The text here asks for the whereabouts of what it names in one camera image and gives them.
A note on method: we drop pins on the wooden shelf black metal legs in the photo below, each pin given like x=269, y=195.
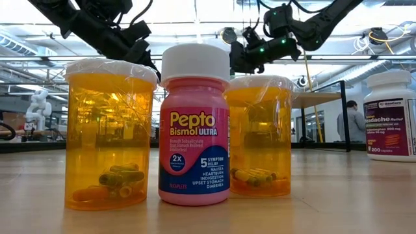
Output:
x=315, y=99

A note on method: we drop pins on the white headache relief bottle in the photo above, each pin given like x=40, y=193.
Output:
x=386, y=130

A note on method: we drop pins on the pink Pepto Bismol bottle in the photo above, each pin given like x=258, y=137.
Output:
x=195, y=136

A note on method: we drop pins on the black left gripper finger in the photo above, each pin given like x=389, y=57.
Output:
x=152, y=66

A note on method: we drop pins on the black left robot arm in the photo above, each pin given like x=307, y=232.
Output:
x=81, y=19

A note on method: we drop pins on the person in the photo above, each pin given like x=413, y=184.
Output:
x=352, y=123

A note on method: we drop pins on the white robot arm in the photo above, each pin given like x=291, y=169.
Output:
x=39, y=109

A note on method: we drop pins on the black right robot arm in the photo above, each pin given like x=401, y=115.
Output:
x=318, y=26

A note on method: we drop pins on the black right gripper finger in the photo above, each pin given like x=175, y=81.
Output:
x=239, y=58

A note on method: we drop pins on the amber pill vial white cap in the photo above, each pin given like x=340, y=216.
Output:
x=107, y=130
x=260, y=136

